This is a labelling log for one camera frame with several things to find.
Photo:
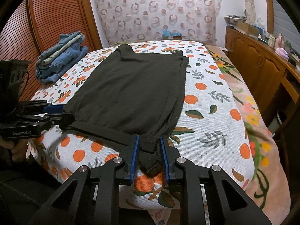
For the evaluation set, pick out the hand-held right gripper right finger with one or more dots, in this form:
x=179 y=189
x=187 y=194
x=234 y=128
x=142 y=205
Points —
x=165 y=159

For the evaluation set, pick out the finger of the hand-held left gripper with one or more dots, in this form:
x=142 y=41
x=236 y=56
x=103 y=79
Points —
x=52 y=109
x=63 y=120

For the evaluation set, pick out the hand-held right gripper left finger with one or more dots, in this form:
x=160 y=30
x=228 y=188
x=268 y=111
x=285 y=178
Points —
x=135 y=159

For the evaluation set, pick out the black pants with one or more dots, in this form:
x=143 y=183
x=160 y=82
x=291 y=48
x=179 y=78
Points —
x=131 y=91

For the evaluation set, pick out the person's left hand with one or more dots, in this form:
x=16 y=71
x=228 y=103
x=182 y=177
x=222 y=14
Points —
x=20 y=151

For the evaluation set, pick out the dark blue denim jeans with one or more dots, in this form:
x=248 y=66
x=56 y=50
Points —
x=63 y=65

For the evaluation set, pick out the light blue folded jeans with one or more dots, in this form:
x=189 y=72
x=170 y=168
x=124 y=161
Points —
x=62 y=44

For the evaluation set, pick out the orange fruit print bedsheet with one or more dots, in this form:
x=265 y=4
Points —
x=211 y=112

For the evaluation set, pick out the wooden louvered wardrobe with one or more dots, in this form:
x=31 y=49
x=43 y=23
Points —
x=46 y=23

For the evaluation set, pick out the floral blanket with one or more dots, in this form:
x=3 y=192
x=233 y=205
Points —
x=262 y=157

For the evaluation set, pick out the grey trash can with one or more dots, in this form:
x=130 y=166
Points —
x=279 y=121

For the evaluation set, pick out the cardboard box with blue cloth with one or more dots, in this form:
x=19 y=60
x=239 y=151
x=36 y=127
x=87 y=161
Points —
x=172 y=35

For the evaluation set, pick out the wooden cabinet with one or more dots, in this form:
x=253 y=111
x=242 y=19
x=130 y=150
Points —
x=255 y=61

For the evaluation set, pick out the circle pattern sheer curtain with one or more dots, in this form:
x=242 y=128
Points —
x=159 y=11

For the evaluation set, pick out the open cardboard box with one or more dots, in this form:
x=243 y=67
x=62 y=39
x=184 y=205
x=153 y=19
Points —
x=248 y=29

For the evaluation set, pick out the basket of papers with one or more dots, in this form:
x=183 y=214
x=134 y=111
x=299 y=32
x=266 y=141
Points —
x=234 y=20

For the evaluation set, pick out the pink tissue pack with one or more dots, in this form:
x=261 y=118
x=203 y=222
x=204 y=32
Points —
x=282 y=53

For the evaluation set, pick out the pink bottle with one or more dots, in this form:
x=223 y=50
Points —
x=279 y=41

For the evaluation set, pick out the white plastic bag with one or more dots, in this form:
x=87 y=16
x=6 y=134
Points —
x=259 y=22

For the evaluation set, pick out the green bottle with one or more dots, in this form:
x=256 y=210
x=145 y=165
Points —
x=287 y=46

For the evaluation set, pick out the beige side curtain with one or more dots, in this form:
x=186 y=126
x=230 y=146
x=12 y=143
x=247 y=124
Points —
x=250 y=2

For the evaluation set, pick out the grey window blind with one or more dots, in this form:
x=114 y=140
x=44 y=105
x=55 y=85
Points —
x=287 y=21

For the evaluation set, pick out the wooden window frame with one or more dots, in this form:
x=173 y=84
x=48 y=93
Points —
x=269 y=9

